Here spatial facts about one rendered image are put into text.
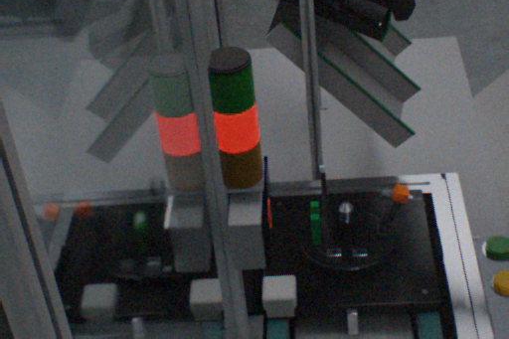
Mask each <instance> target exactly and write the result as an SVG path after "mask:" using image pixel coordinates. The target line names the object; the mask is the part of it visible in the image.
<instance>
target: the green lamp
mask: <svg viewBox="0 0 509 339"><path fill-rule="evenodd" d="M208 75H209V86H210V91H211V97H212V108H213V111H215V112H216V113H218V114H240V113H243V112H245V111H248V110H249V109H251V107H253V106H254V104H255V87H254V73H253V66H252V60H251V63H250V65H249V66H247V67H246V68H245V69H244V70H242V71H240V72H239V73H234V74H231V75H217V74H214V73H211V72H208Z"/></svg>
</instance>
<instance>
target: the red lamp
mask: <svg viewBox="0 0 509 339"><path fill-rule="evenodd" d="M214 118H215V123H216V134H217V139H218V145H219V149H221V150H223V151H225V152H228V153H242V152H245V151H247V150H250V149H252V148H254V146H257V143H258V142H259V140H260V135H259V128H258V121H257V107H256V101H255V104H254V106H253V107H251V109H249V110H248V111H245V112H243V113H240V114H218V113H216V112H214Z"/></svg>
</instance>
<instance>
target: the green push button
mask: <svg viewBox="0 0 509 339"><path fill-rule="evenodd" d="M485 251H486V252H487V254H488V255H490V256H491V257H495V258H498V259H504V258H507V257H509V239H508V238H506V237H491V238H489V239H488V241H486V243H485Z"/></svg>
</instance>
